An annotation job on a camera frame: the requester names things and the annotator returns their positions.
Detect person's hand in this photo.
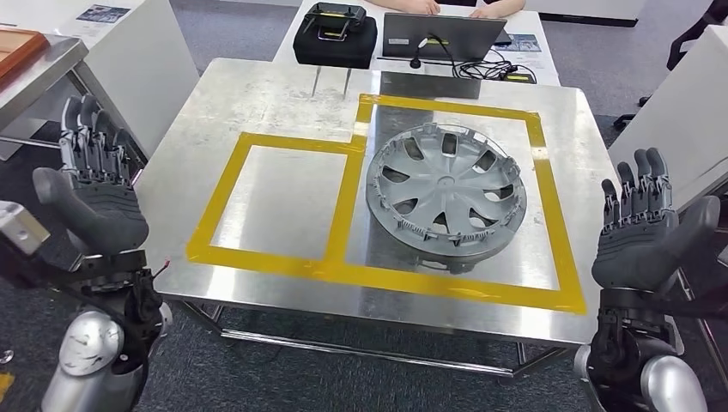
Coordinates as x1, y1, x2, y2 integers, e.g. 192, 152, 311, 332
369, 0, 442, 15
469, 0, 527, 19

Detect black office chair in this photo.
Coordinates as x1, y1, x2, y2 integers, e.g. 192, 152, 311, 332
613, 0, 728, 132

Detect black desk cables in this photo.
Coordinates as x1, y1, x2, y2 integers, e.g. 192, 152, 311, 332
409, 33, 538, 85

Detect person's right hand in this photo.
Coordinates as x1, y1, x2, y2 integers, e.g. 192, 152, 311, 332
369, 0, 442, 15

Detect white desk side panel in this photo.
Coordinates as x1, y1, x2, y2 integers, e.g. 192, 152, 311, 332
607, 25, 728, 211

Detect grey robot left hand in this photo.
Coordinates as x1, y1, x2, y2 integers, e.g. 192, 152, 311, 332
31, 94, 151, 258

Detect silver plastic wheel hubcap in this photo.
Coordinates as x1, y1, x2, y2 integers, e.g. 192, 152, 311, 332
365, 123, 529, 276

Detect black carry case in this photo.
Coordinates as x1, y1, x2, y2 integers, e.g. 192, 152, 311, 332
293, 15, 379, 70

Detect printed paper sheet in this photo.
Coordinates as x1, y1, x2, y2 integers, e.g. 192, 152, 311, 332
75, 4, 132, 25
494, 33, 544, 54

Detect person's left hand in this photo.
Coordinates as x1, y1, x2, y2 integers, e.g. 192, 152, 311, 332
469, 0, 527, 19

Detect steel side table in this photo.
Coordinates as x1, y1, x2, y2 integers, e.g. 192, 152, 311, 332
0, 33, 150, 163

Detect black handheld controller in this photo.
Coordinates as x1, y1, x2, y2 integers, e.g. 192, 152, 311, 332
302, 2, 368, 42

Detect wooden framed board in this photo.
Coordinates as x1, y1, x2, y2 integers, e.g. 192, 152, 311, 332
0, 27, 52, 81

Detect dark grey laptop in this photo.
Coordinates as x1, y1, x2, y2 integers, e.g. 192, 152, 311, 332
378, 12, 508, 64

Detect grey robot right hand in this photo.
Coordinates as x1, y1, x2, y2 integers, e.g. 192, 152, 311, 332
590, 146, 722, 294

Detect white desk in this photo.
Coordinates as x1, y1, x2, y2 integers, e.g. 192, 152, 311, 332
0, 0, 200, 157
272, 0, 561, 88

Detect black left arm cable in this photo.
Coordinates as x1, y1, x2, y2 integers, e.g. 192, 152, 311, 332
57, 282, 152, 412

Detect steel workbench table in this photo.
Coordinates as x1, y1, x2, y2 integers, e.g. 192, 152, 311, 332
133, 57, 621, 379

